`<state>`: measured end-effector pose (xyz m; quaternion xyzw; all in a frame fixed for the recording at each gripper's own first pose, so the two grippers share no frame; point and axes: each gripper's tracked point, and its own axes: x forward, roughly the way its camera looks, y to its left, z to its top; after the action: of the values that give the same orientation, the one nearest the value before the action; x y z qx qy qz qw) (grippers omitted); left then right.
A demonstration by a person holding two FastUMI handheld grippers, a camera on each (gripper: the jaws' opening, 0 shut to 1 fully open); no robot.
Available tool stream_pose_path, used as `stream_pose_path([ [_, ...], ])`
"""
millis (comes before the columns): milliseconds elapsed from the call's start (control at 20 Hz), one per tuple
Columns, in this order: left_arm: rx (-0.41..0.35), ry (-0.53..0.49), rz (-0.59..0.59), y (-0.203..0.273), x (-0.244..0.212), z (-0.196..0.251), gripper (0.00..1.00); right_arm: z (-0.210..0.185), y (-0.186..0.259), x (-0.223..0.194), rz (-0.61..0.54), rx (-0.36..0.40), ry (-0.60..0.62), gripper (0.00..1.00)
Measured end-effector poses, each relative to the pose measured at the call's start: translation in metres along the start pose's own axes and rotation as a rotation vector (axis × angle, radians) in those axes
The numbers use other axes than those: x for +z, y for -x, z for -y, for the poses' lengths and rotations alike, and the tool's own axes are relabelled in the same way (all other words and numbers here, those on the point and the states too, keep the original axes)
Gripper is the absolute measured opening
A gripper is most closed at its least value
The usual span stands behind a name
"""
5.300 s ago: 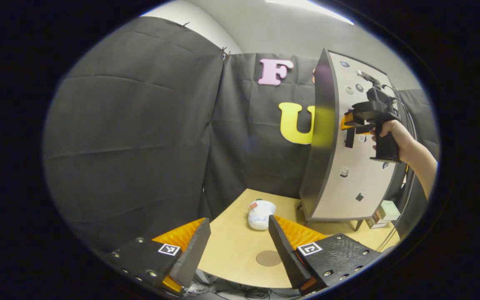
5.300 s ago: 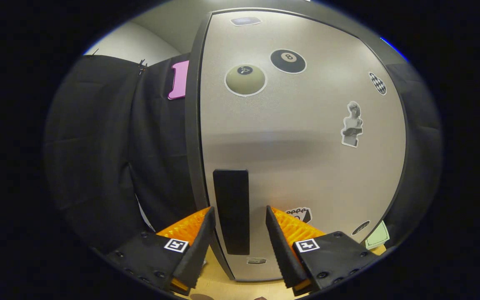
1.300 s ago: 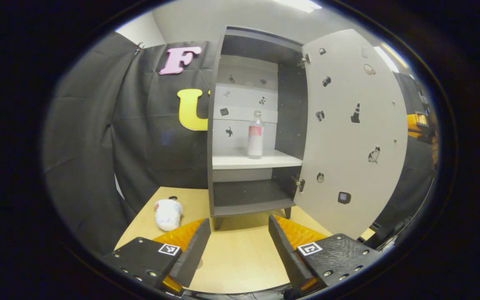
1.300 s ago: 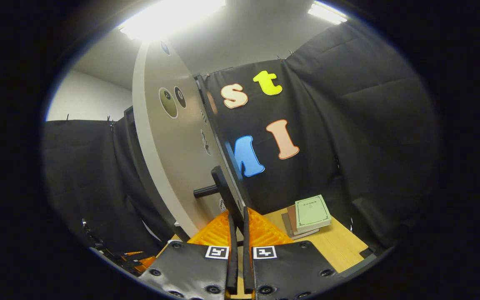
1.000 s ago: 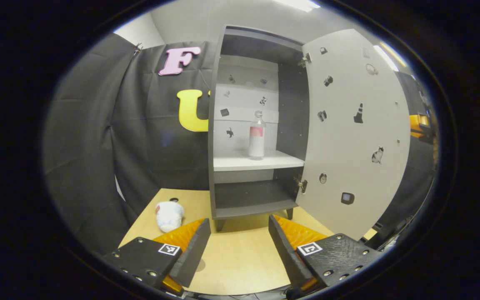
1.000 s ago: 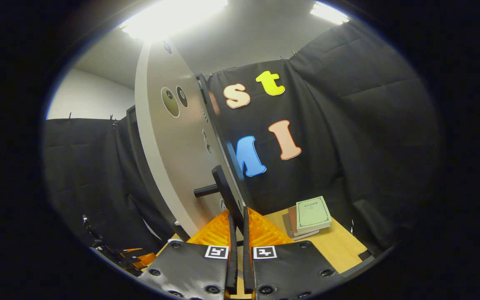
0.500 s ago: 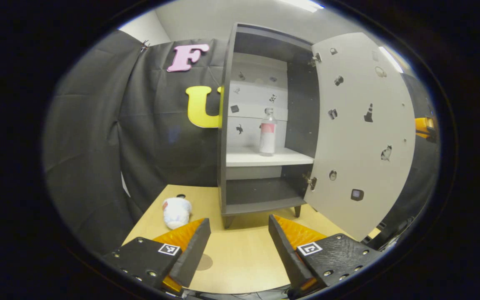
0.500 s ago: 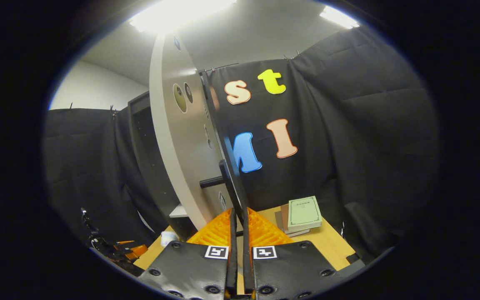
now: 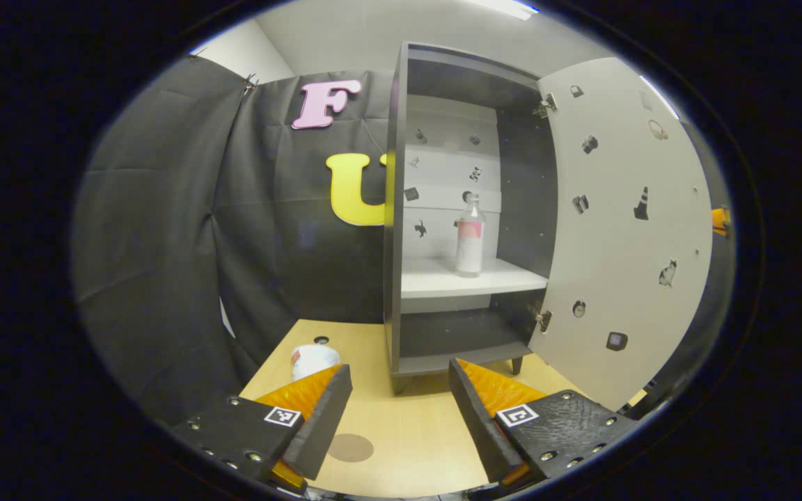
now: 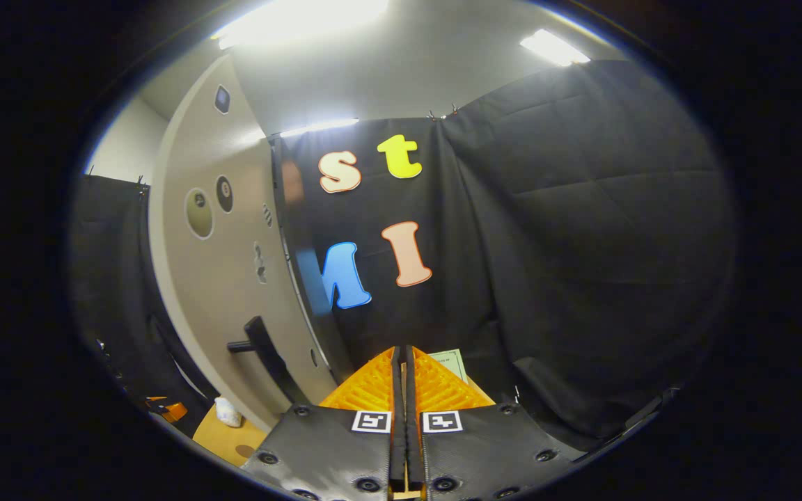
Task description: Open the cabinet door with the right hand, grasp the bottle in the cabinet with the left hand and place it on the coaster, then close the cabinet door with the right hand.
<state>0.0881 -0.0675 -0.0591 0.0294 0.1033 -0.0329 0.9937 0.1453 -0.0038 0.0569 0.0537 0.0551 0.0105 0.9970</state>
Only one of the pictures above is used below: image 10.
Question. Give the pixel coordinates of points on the small ceiling light panel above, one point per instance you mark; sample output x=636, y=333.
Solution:
x=554, y=47

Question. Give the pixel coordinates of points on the large ceiling light panel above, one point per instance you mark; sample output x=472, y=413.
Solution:
x=303, y=17

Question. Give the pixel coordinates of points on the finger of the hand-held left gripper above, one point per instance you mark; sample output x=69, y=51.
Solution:
x=175, y=410

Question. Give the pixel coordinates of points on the black backdrop cloth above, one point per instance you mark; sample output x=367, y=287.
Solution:
x=582, y=243

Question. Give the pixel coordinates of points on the dark grey cabinet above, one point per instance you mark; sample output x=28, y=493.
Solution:
x=303, y=229

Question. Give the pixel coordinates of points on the beige cabinet door with stickers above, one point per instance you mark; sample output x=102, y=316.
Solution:
x=234, y=292

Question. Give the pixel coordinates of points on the white fluffy toy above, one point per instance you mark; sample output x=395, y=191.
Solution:
x=228, y=412

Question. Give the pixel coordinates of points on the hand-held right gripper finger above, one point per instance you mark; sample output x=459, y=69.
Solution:
x=410, y=390
x=396, y=390

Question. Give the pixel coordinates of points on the round brown coaster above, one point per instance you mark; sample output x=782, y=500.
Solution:
x=246, y=451

